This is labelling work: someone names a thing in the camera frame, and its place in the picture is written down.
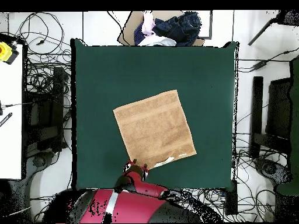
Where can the black round base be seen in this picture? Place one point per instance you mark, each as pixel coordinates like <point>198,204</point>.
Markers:
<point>268,168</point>
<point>39,161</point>

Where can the white garment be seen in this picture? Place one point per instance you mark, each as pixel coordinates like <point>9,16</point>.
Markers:
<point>156,41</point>

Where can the grey metal frame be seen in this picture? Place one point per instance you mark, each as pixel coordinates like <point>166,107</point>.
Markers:
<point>211,23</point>

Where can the dark green table cloth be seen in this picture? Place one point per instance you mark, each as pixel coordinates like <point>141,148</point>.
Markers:
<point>105,70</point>

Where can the tan terry towel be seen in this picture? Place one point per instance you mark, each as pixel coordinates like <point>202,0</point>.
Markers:
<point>154,128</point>

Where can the white desk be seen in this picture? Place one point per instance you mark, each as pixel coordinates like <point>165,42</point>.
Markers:
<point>10,140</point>

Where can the yellow emergency stop box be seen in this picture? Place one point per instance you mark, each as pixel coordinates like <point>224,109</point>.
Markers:
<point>5,52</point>

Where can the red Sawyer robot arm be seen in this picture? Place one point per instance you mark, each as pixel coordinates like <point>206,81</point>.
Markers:
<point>130,203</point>

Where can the dark blue jeans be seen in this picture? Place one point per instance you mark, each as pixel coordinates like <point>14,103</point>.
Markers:
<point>182,28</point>

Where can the green fabric sheet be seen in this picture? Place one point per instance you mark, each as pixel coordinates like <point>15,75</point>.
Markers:
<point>294,116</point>

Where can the black table leg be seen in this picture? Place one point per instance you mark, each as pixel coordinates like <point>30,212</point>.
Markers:
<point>231,200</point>

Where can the brown cardboard box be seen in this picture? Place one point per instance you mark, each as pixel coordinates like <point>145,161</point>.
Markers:
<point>130,25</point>

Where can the pink garment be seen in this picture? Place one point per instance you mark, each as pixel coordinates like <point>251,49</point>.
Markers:
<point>148,25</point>

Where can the blue dotted garment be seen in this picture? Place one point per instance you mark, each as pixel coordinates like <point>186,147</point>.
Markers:
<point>139,35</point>

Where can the black tripod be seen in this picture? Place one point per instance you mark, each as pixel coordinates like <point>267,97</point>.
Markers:
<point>287,17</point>

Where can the black stand frame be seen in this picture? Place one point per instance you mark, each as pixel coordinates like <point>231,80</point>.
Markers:
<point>257,105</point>
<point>57,93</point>

